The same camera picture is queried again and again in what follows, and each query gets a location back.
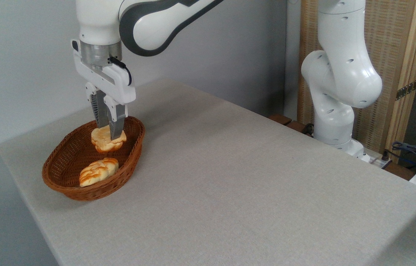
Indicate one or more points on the bamboo folding screen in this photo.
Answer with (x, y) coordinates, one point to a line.
(392, 44)

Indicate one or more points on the brown wicker basket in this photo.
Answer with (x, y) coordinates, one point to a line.
(64, 166)

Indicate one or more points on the dark metal screen hinge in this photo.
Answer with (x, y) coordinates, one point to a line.
(406, 89)

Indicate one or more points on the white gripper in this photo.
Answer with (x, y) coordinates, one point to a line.
(117, 85)

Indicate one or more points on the round flower-shaped bread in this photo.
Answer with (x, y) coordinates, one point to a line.
(102, 142)

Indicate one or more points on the braided oblong bread loaf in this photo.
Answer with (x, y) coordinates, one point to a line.
(98, 171)

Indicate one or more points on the brown wooden block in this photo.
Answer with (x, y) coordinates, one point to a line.
(296, 126)
(281, 119)

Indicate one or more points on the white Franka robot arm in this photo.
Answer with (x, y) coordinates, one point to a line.
(340, 74)

